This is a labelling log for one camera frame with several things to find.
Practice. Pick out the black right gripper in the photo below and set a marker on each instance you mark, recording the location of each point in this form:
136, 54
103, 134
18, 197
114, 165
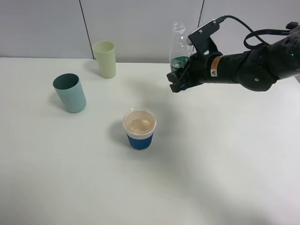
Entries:
196, 72

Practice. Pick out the clear green-label water bottle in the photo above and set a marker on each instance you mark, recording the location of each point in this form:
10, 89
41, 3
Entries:
180, 50

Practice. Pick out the blue sleeved paper cup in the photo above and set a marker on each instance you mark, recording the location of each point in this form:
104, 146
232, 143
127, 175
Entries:
139, 124

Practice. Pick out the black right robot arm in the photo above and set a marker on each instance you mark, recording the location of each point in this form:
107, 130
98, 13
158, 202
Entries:
257, 69

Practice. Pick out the light green plastic cup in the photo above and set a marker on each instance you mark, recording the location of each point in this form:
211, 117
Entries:
104, 53

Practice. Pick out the teal plastic cup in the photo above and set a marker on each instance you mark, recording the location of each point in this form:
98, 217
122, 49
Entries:
70, 91

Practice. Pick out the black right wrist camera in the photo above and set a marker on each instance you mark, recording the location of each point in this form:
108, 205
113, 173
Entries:
201, 39

